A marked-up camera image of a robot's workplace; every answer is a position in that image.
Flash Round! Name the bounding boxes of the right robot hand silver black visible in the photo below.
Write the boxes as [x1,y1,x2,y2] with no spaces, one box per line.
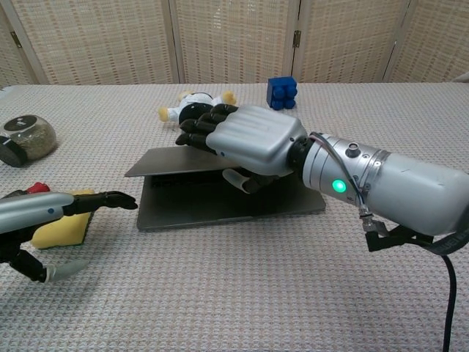
[174,103,312,194]

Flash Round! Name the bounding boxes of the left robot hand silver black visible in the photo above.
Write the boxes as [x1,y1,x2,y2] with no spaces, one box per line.
[0,189,139,284]

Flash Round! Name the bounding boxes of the blue building block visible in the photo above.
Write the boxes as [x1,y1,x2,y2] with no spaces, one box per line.
[267,76,298,110]

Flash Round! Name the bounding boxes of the silver grey laptop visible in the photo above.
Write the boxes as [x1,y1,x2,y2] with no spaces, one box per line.
[123,145,327,232]

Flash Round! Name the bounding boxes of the black bottle with red cap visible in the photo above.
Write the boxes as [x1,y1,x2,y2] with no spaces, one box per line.
[7,181,51,199]

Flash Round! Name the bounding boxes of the yellow sponge green backing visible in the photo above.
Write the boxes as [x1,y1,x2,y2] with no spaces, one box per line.
[31,188,96,250]

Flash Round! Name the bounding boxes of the glass jar with black lid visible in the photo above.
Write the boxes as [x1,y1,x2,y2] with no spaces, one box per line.
[0,114,59,169]

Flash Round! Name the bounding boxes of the plush doll white black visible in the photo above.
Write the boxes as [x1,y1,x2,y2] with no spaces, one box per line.
[157,89,237,129]

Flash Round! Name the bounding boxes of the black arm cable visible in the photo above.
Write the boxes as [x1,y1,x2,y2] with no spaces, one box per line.
[309,133,469,352]

